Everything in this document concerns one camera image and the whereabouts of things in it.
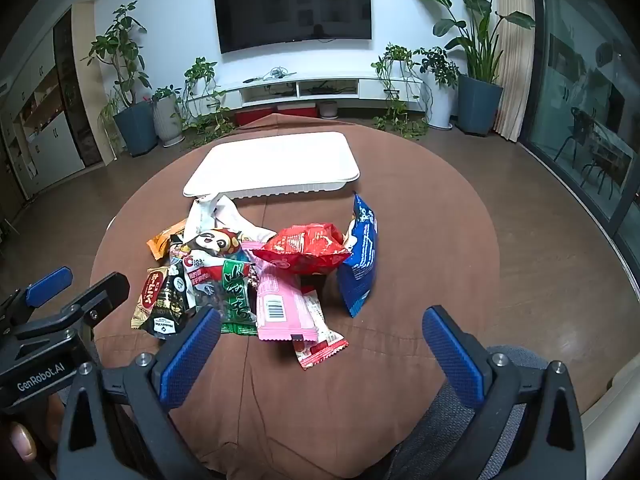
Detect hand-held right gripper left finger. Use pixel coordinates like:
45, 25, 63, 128
56, 306, 223, 480

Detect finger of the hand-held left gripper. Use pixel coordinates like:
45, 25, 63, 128
11, 271, 132, 340
0, 266, 75, 329

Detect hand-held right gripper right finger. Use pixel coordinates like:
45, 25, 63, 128
421, 304, 587, 480

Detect brown red-label snack packet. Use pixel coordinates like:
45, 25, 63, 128
131, 266, 168, 331

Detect black snack packet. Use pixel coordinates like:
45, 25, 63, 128
140, 272, 198, 341

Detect green snack packet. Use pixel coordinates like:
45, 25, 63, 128
220, 259, 258, 336

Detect orange snack packet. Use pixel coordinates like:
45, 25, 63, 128
146, 220, 188, 261

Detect white red-print snack packet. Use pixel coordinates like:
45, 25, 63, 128
182, 254, 226, 303

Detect pink snack packet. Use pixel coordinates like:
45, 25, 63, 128
242, 242, 318, 343

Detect panda print snack packet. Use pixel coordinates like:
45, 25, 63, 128
182, 227, 251, 261

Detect long white snack packet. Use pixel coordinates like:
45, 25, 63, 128
186, 197, 218, 242
214, 195, 277, 245

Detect blue snack packet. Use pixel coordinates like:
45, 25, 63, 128
337, 191, 379, 318

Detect red-edged white snack packet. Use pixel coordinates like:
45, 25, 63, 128
292, 290, 350, 371

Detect red snack packet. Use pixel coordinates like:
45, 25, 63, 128
251, 222, 351, 276

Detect white plastic tray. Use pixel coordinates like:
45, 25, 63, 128
182, 131, 361, 198

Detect person's left hand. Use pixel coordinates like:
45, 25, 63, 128
0, 396, 66, 471

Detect tall plant blue-grey pot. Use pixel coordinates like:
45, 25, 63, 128
87, 2, 158, 157

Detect small plant ribbed white pot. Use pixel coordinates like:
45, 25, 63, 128
151, 86, 186, 147

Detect sprawling vine plant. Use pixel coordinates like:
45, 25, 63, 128
182, 57, 236, 148

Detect bushy plant white pot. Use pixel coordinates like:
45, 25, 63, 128
415, 47, 460, 131

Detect large-leaf plant dark pot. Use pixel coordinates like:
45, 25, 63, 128
406, 0, 536, 137

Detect dark outdoor chair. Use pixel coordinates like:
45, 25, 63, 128
555, 106, 601, 166

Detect trailing plant on console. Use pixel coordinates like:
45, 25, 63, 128
371, 45, 431, 138

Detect beige curtain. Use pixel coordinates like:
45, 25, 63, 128
495, 0, 536, 143

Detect white television console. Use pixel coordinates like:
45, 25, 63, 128
197, 76, 431, 111

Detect glass sliding door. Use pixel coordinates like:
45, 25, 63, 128
520, 0, 640, 261

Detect white wall cabinet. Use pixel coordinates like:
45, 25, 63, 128
0, 2, 106, 201

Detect cables on console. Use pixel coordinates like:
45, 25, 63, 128
245, 66, 297, 83

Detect wall-mounted black television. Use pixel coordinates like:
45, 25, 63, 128
213, 0, 373, 55

